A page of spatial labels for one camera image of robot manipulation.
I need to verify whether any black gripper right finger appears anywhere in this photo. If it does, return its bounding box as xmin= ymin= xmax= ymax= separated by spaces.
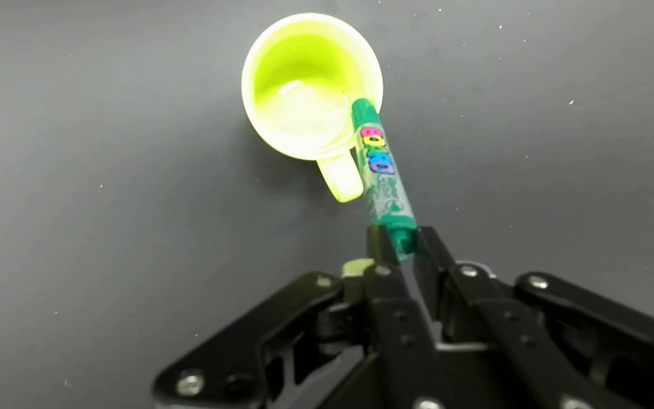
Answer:
xmin=416 ymin=228 xmax=654 ymax=409

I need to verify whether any green marker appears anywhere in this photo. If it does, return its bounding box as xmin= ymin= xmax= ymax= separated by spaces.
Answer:
xmin=352 ymin=97 xmax=418 ymax=259

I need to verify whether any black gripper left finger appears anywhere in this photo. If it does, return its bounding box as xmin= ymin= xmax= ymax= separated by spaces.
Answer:
xmin=152 ymin=228 xmax=438 ymax=409

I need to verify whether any yellow-green plastic cup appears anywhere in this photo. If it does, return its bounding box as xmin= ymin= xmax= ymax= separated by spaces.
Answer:
xmin=240 ymin=12 xmax=385 ymax=203

